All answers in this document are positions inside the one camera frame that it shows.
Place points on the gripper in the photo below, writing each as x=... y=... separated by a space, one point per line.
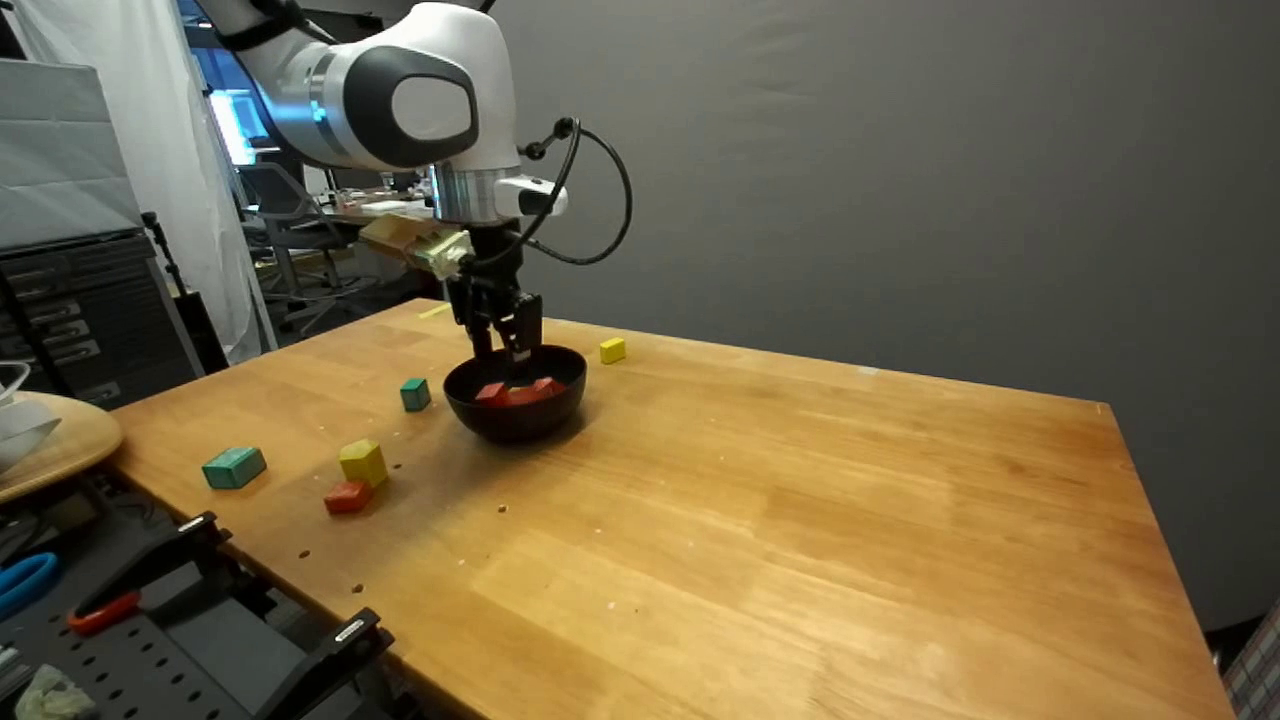
x=497 y=262

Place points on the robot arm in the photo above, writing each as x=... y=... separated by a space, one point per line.
x=400 y=90

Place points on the black bowl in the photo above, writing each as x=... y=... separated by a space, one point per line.
x=515 y=415

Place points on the red block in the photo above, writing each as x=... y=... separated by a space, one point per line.
x=493 y=393
x=347 y=497
x=548 y=386

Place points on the pale yellow strip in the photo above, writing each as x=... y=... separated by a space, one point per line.
x=434 y=311

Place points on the small green block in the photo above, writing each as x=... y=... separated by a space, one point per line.
x=415 y=395

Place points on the small yellow block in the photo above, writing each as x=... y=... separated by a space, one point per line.
x=612 y=351

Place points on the cardboard box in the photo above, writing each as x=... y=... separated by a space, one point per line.
x=395 y=235

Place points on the large yellow block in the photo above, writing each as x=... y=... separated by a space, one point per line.
x=363 y=463

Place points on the office chair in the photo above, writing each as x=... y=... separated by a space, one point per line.
x=290 y=225

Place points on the large green block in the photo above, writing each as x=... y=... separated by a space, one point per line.
x=234 y=468

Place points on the stand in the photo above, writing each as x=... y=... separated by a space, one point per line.
x=185 y=300

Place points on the monitor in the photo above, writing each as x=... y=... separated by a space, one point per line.
x=237 y=125

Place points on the white curtain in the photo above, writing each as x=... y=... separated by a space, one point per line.
x=170 y=170

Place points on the black clamp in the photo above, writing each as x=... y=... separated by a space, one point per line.
x=150 y=560
x=325 y=660

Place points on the black drawer cabinet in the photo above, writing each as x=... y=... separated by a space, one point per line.
x=90 y=315

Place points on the round wooden table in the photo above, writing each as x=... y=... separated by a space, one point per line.
x=70 y=445

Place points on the grey box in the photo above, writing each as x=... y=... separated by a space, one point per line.
x=60 y=150

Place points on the black perforated board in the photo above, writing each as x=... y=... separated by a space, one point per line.
x=120 y=670

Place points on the crumpled cloth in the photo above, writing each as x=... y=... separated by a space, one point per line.
x=52 y=696

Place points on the plaid cloth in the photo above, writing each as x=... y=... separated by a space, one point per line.
x=1258 y=670

